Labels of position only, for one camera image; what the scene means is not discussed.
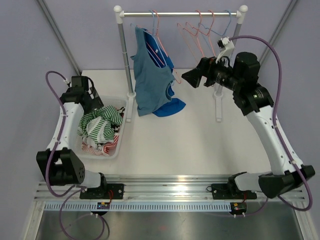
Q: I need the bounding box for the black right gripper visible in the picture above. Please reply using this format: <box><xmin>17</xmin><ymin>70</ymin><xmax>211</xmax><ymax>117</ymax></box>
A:
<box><xmin>182</xmin><ymin>53</ymin><xmax>243</xmax><ymax>93</ymax></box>

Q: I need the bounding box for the green striped tank top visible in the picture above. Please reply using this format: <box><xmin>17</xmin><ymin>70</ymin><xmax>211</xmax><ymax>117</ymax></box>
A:
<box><xmin>77</xmin><ymin>105</ymin><xmax>118</xmax><ymax>144</ymax></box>

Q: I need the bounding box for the pink hanger of green top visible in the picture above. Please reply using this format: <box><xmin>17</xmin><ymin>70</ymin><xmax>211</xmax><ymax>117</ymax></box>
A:
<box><xmin>176</xmin><ymin>21</ymin><xmax>204</xmax><ymax>62</ymax></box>

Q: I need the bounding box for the red striped tank top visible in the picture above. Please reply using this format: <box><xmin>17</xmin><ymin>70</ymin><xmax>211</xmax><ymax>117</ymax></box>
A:
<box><xmin>81</xmin><ymin>133</ymin><xmax>119</xmax><ymax>157</ymax></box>

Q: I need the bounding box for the black striped tank top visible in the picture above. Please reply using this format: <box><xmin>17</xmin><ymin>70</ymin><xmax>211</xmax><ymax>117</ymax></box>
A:
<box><xmin>110</xmin><ymin>106</ymin><xmax>126</xmax><ymax>133</ymax></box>

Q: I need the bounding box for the pink hanger of black top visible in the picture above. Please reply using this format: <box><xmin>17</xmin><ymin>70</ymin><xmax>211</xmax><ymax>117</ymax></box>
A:
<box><xmin>184</xmin><ymin>10</ymin><xmax>216</xmax><ymax>57</ymax></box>

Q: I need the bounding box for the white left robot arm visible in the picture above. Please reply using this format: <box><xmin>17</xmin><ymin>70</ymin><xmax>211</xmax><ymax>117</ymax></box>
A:
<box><xmin>36</xmin><ymin>76</ymin><xmax>108</xmax><ymax>199</ymax></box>

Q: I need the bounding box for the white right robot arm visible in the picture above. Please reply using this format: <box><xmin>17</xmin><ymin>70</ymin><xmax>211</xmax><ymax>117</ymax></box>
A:
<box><xmin>182</xmin><ymin>52</ymin><xmax>315</xmax><ymax>199</ymax></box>

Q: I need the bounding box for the royal blue tank top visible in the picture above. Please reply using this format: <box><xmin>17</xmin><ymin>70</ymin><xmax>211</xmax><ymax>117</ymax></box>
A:
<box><xmin>142</xmin><ymin>28</ymin><xmax>187</xmax><ymax>118</ymax></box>

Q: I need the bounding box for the teal tank top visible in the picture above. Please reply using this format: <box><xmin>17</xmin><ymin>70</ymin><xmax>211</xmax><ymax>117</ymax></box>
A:
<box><xmin>131</xmin><ymin>27</ymin><xmax>175</xmax><ymax>117</ymax></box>

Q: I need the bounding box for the blue hanger of teal top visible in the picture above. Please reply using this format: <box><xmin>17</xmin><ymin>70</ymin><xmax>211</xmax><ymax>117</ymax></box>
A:
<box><xmin>130</xmin><ymin>9</ymin><xmax>159</xmax><ymax>48</ymax></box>

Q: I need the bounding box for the white clothes rack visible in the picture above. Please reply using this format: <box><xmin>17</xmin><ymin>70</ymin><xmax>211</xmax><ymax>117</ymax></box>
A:
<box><xmin>113</xmin><ymin>5</ymin><xmax>248</xmax><ymax>123</ymax></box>

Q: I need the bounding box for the white plastic basket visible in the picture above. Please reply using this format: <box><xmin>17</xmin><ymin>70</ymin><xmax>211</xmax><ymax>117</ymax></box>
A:
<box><xmin>73</xmin><ymin>96</ymin><xmax>127</xmax><ymax>159</ymax></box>

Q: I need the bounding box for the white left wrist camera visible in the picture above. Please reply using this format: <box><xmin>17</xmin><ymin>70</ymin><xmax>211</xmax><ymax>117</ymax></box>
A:
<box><xmin>71</xmin><ymin>76</ymin><xmax>89</xmax><ymax>89</ymax></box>

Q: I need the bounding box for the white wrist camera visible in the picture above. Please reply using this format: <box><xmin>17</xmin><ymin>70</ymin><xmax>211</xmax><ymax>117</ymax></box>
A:
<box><xmin>71</xmin><ymin>76</ymin><xmax>89</xmax><ymax>89</ymax></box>
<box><xmin>215</xmin><ymin>36</ymin><xmax>235</xmax><ymax>63</ymax></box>

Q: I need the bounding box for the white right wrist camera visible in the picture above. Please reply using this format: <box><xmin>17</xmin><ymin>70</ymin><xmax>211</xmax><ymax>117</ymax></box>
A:
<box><xmin>215</xmin><ymin>36</ymin><xmax>235</xmax><ymax>63</ymax></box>

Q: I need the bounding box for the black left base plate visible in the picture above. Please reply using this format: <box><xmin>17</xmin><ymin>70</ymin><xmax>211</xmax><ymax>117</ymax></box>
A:
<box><xmin>79</xmin><ymin>183</ymin><xmax>124</xmax><ymax>200</ymax></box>

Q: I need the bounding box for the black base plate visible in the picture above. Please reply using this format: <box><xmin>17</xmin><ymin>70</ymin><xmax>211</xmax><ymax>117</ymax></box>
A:
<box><xmin>79</xmin><ymin>183</ymin><xmax>124</xmax><ymax>200</ymax></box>
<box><xmin>210</xmin><ymin>183</ymin><xmax>257</xmax><ymax>200</ymax></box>

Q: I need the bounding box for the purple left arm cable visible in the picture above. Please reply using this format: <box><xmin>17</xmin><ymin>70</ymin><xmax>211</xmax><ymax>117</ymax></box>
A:
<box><xmin>43</xmin><ymin>70</ymin><xmax>111</xmax><ymax>238</ymax></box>

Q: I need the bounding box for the aluminium mounting rail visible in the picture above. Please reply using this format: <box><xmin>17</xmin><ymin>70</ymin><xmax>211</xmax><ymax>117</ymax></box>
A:
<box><xmin>34</xmin><ymin>174</ymin><xmax>307</xmax><ymax>202</ymax></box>

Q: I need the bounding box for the white slotted cable duct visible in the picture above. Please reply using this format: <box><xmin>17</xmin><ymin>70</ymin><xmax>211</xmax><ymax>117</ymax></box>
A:
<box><xmin>44</xmin><ymin>201</ymin><xmax>231</xmax><ymax>212</ymax></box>

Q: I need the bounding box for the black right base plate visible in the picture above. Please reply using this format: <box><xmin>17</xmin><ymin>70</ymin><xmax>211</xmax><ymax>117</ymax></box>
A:
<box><xmin>210</xmin><ymin>183</ymin><xmax>257</xmax><ymax>200</ymax></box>

